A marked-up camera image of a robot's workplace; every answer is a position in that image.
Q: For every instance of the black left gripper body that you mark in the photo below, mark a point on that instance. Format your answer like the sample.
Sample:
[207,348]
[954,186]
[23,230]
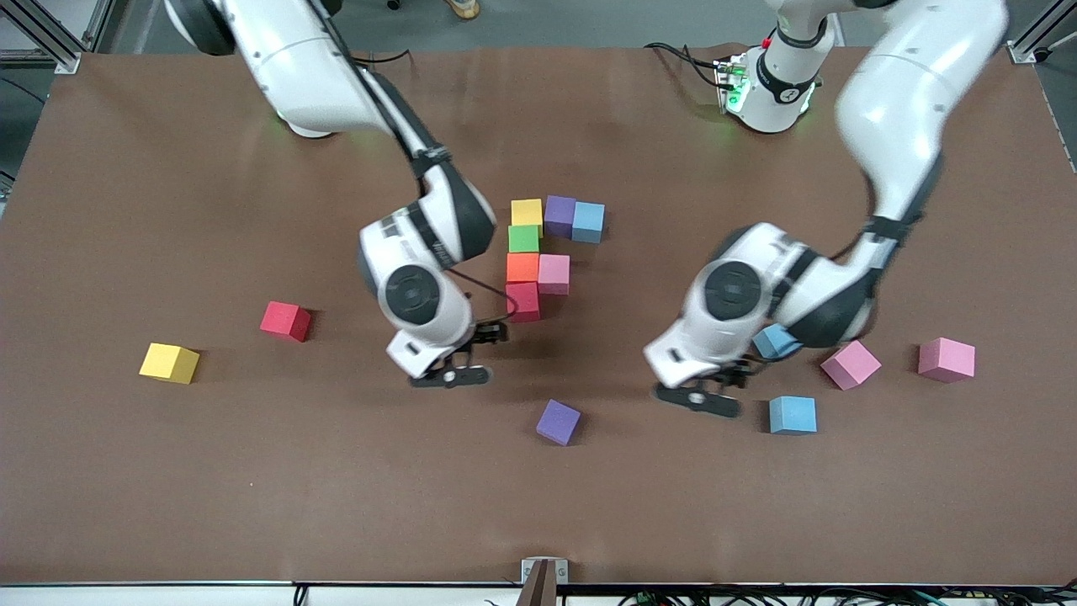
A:
[745,367]

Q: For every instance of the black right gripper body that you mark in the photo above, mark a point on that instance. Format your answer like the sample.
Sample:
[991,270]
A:
[486,334]

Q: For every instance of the red foam cube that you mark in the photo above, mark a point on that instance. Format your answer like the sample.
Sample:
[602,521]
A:
[523,301]
[285,321]

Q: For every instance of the blue foam cube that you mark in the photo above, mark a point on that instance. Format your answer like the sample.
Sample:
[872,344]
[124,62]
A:
[793,415]
[774,342]
[588,222]

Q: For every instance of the orange foam cube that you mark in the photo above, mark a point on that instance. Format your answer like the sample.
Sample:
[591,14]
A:
[522,268]

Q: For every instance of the pink foam cube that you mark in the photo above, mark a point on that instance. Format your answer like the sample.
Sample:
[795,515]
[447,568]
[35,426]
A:
[851,364]
[554,274]
[947,359]

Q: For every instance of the green foam cube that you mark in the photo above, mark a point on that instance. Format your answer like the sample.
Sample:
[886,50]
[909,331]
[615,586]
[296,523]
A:
[523,239]

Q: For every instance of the purple foam cube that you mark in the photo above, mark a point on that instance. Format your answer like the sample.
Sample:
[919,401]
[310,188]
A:
[560,216]
[559,422]

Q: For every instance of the yellow foam cube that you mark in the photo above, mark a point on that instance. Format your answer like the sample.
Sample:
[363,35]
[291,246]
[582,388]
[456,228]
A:
[527,212]
[169,363]

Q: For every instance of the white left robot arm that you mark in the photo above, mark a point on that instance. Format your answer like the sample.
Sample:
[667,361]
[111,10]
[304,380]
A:
[900,101]

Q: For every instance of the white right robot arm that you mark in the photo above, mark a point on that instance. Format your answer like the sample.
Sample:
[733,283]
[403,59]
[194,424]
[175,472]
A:
[303,76]

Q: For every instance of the brown table mat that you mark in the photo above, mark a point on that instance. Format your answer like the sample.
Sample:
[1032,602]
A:
[471,505]

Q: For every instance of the tan shoe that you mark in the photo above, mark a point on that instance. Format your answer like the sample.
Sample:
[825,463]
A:
[464,7]

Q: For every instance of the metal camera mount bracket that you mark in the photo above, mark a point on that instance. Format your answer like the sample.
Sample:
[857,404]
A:
[544,581]

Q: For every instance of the aluminium frame profile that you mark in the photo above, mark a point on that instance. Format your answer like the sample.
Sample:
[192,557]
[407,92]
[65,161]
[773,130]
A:
[66,61]
[1025,50]

